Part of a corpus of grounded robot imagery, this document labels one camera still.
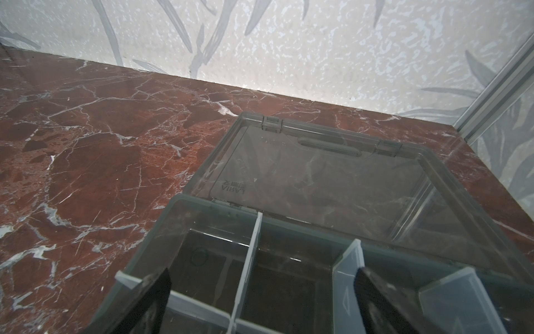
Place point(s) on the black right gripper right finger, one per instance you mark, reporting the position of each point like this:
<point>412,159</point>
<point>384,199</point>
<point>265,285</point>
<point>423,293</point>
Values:
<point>385,309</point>

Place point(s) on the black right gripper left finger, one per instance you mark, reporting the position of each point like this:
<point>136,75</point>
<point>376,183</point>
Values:
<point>142,310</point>

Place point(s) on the clear plastic organizer box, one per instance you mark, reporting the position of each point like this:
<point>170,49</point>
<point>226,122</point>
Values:
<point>268,235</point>

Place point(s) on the aluminium frame post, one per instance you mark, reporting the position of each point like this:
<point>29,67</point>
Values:
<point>501,93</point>

